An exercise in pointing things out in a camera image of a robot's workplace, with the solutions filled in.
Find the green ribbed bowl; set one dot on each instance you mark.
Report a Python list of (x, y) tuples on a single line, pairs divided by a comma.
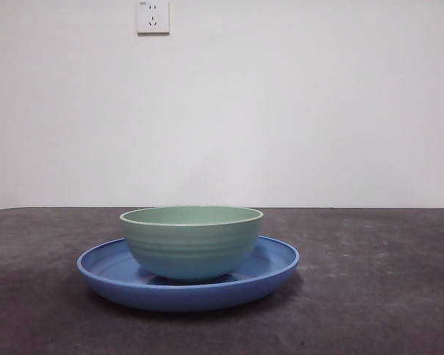
[(192, 247)]

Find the blue round plate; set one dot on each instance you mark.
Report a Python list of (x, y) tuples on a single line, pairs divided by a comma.
[(188, 297)]

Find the white wall socket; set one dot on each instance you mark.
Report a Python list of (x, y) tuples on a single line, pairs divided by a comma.
[(153, 18)]

